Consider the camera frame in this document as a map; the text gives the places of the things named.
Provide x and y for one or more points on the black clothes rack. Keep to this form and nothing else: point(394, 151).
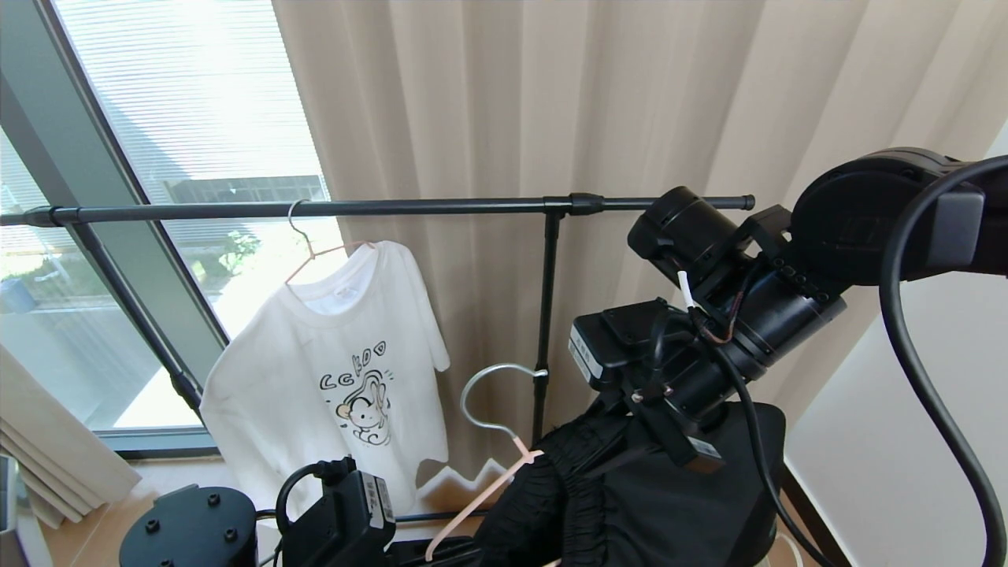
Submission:
point(394, 207)

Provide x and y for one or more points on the white garment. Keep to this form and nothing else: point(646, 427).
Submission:
point(331, 339)

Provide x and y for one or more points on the pink clothes hanger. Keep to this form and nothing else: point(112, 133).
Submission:
point(465, 402)
point(303, 236)

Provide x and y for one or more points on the beige curtain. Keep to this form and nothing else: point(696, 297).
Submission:
point(47, 457)
point(512, 94)

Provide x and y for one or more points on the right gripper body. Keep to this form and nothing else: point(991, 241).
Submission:
point(772, 331)

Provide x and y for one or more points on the window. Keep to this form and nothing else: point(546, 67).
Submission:
point(197, 94)

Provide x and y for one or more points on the black garment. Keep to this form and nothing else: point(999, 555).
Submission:
point(669, 512)

